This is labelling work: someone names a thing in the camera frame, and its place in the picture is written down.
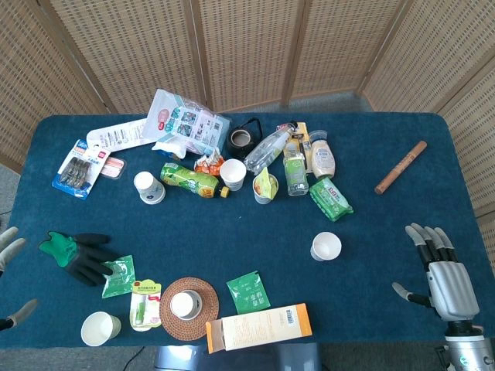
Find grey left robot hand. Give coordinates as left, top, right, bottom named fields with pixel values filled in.
left=0, top=226, right=39, bottom=332

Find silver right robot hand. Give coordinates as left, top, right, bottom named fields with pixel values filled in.
left=391, top=223, right=480, bottom=322

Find plain white paper cup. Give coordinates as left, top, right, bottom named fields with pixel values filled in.
left=310, top=231, right=343, bottom=262

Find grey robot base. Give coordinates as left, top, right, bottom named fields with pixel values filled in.
left=154, top=342, right=322, bottom=371

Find empty white paper cup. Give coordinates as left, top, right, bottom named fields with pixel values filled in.
left=80, top=311, right=122, bottom=348

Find floral fern paper cup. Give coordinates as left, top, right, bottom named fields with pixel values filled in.
left=169, top=289, right=203, bottom=321

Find paper cup holding snack packet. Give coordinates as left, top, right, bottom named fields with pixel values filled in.
left=252, top=173, right=279, bottom=205

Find white paper cup blue logo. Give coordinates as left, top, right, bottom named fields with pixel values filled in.
left=219, top=158, right=248, bottom=192

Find green black work glove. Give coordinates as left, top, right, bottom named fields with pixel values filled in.
left=38, top=230, right=119, bottom=288

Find blue carded clips package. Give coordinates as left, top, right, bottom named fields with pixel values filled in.
left=51, top=138, right=102, bottom=201

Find translucent green sachet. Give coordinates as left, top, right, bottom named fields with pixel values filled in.
left=101, top=254, right=137, bottom=299

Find wooden rolling pin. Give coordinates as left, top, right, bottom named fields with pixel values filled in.
left=374, top=141, right=428, bottom=196

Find pink item blister package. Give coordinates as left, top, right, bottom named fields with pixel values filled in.
left=89, top=145, right=128, bottom=181

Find green lip balm blister pack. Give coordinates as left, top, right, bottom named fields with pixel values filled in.
left=129, top=278, right=162, bottom=332

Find green wet wipes pack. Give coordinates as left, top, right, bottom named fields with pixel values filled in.
left=308, top=177, right=354, bottom=223

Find stacked floral paper cups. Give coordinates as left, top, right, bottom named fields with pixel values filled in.
left=133, top=171, right=166, bottom=205

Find long white printed package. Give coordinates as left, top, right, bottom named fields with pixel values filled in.
left=85, top=117, right=155, bottom=152

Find round woven rattan coaster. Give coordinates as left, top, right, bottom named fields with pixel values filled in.
left=159, top=277, right=220, bottom=342

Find cream mayonnaise squeeze bottle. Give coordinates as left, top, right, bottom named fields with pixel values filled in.
left=308, top=130, right=336, bottom=179

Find white tissue pack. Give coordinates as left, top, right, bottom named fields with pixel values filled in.
left=151, top=141, right=187, bottom=160

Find green tea drink bottle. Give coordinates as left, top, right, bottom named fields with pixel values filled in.
left=159, top=162, right=230, bottom=199

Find clear bottle with green label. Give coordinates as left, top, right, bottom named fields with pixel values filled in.
left=283, top=143, right=310, bottom=197

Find cream orange carton box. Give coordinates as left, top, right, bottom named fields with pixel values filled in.
left=205, top=303, right=313, bottom=355

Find yellow carded razor package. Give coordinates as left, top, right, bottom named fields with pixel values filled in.
left=276, top=121, right=313, bottom=175

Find green tea sachet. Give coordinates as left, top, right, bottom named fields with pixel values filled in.
left=226, top=270, right=271, bottom=315

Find yellow green snack packet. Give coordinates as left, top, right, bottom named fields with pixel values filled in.
left=255, top=166, right=278, bottom=198

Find orange white snack packet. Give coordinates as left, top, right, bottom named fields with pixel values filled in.
left=193, top=148, right=225, bottom=177

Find large clear printed plastic bag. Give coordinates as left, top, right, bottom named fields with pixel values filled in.
left=141, top=88, right=232, bottom=155

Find blue table cloth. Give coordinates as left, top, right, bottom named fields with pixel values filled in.
left=0, top=111, right=495, bottom=351

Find clear plastic water bottle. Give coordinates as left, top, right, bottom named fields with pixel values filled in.
left=243, top=121, right=299, bottom=175

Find woven rattan folding screen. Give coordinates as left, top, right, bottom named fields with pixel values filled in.
left=0, top=0, right=495, bottom=279

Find black kettle with handle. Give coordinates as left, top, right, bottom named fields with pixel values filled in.
left=226, top=117, right=263, bottom=162

